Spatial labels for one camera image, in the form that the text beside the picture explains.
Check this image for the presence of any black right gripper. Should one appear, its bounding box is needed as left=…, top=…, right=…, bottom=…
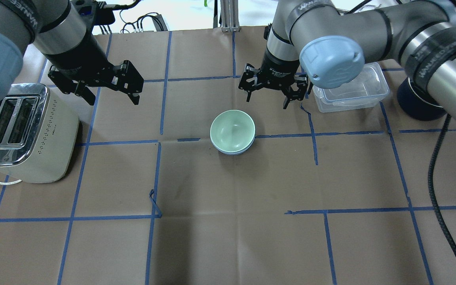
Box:
left=239, top=50, right=309, bottom=109

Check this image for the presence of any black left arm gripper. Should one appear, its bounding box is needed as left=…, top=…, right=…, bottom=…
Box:
left=47, top=60, right=144, bottom=106

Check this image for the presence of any green bowl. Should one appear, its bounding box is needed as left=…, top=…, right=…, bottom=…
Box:
left=209, top=110, right=256, bottom=144

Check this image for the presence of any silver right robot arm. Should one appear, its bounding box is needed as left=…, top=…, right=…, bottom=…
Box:
left=239, top=0, right=456, bottom=119

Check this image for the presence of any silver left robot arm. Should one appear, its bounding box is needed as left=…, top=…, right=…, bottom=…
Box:
left=0, top=0, right=144, bottom=105

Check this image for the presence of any cream and chrome toaster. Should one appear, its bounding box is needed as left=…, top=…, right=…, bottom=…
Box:
left=0, top=83, right=80, bottom=183

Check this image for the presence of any clear plastic food container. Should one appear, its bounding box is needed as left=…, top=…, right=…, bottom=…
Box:
left=312, top=63, right=390, bottom=112

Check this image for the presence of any dark blue round object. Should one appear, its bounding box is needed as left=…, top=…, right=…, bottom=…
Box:
left=397, top=77, right=446, bottom=121

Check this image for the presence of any aluminium frame post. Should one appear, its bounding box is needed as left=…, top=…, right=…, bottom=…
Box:
left=218, top=0, right=239, bottom=32

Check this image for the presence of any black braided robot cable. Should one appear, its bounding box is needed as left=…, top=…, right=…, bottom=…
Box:
left=428, top=114, right=456, bottom=285

